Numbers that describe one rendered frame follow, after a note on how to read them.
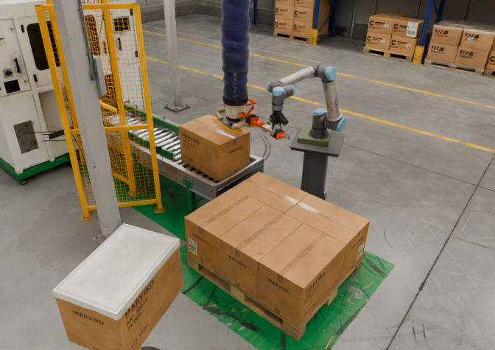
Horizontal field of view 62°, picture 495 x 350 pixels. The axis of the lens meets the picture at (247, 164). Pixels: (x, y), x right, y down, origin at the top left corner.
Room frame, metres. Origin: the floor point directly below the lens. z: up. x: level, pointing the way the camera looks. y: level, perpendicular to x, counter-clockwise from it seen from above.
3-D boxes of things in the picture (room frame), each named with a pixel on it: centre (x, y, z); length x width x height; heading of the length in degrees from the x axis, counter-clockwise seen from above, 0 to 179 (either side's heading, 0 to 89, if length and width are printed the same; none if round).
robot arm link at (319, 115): (3.82, -0.73, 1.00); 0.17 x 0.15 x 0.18; 49
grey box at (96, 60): (3.21, 1.23, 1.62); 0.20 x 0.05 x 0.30; 50
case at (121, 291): (1.72, 0.70, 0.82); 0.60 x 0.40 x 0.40; 159
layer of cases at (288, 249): (2.76, -0.25, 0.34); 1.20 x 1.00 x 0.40; 50
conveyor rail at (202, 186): (3.93, 1.17, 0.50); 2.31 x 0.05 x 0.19; 50
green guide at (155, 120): (4.61, 1.06, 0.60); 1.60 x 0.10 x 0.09; 50
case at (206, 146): (3.65, 0.33, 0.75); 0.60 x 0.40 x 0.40; 46
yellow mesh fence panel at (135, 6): (3.52, 1.30, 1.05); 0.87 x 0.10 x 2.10; 102
